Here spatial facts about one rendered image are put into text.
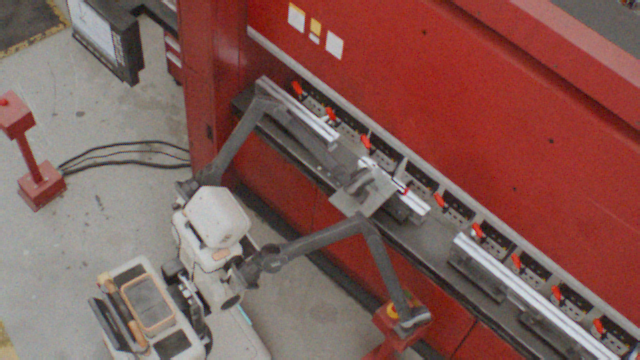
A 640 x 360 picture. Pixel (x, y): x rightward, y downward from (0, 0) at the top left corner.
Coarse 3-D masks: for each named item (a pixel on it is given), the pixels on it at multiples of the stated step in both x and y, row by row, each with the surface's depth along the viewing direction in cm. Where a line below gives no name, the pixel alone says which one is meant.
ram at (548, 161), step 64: (256, 0) 313; (320, 0) 280; (384, 0) 253; (448, 0) 241; (320, 64) 306; (384, 64) 274; (448, 64) 248; (512, 64) 226; (384, 128) 299; (448, 128) 268; (512, 128) 243; (576, 128) 221; (512, 192) 262; (576, 192) 237; (576, 256) 255
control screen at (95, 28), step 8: (72, 0) 307; (80, 0) 300; (72, 8) 312; (80, 8) 305; (88, 8) 298; (72, 16) 318; (80, 16) 311; (88, 16) 304; (96, 16) 297; (88, 24) 309; (96, 24) 302; (104, 24) 296; (88, 32) 315; (96, 32) 308; (104, 32) 301; (96, 40) 313; (104, 40) 306; (104, 48) 311; (112, 48) 304; (112, 56) 310
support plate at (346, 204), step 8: (368, 168) 327; (384, 184) 323; (392, 184) 323; (336, 192) 319; (344, 192) 319; (376, 192) 320; (384, 192) 320; (392, 192) 321; (328, 200) 316; (336, 200) 316; (344, 200) 316; (352, 200) 317; (368, 200) 317; (376, 200) 317; (384, 200) 318; (344, 208) 314; (352, 208) 314; (360, 208) 314; (368, 208) 315; (376, 208) 315; (368, 216) 313
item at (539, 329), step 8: (528, 312) 299; (520, 320) 298; (528, 320) 297; (536, 320) 297; (528, 328) 297; (536, 328) 295; (544, 328) 295; (544, 336) 293; (552, 336) 293; (552, 344) 291; (560, 344) 291; (568, 344) 292; (560, 352) 290; (576, 352) 289
